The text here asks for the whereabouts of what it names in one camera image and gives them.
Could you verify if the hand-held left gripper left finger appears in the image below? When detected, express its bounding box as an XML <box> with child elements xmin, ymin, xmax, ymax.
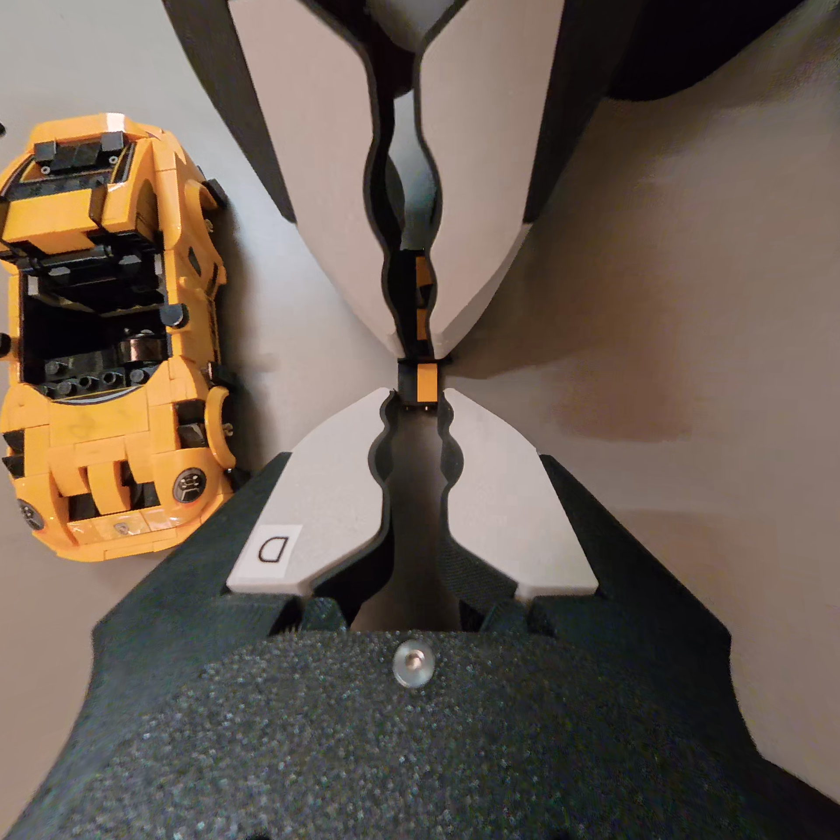
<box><xmin>226</xmin><ymin>386</ymin><xmax>400</xmax><ymax>623</ymax></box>

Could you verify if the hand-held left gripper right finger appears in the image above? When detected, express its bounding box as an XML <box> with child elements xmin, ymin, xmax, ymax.
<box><xmin>437</xmin><ymin>387</ymin><xmax>599</xmax><ymax>616</ymax></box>

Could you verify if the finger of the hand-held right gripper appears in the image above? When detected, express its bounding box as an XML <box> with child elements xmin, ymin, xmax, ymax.
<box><xmin>415</xmin><ymin>0</ymin><xmax>568</xmax><ymax>357</ymax></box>
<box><xmin>230</xmin><ymin>0</ymin><xmax>417</xmax><ymax>361</ymax></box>

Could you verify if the black and yellow lego strip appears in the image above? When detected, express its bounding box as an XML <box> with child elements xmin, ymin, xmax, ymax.
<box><xmin>397</xmin><ymin>252</ymin><xmax>439</xmax><ymax>413</ymax></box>

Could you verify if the yellow lego car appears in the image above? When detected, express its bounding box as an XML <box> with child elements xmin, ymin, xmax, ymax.
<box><xmin>0</xmin><ymin>113</ymin><xmax>238</xmax><ymax>564</ymax></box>

